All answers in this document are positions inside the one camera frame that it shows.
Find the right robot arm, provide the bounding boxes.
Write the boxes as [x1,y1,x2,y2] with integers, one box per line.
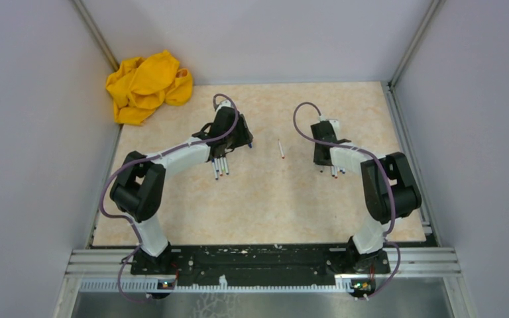
[310,120,422,273]

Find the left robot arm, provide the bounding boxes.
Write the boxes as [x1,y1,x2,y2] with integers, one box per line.
[109,105,253,274]

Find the blue capped white marker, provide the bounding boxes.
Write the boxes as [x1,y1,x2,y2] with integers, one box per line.
[211,159,219,181]

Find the yellow crumpled cloth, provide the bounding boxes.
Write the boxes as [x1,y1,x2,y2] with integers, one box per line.
[105,50,194,126]

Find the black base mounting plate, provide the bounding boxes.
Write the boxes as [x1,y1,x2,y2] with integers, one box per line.
[129,242,392,287]

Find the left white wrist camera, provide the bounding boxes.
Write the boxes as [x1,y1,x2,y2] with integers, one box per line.
[215,100,233,111]

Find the aluminium frame rail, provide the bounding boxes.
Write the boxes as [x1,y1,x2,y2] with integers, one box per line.
[66,244,461,278]

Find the slotted cable duct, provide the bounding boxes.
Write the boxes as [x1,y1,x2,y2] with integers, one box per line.
[78,279,355,294]

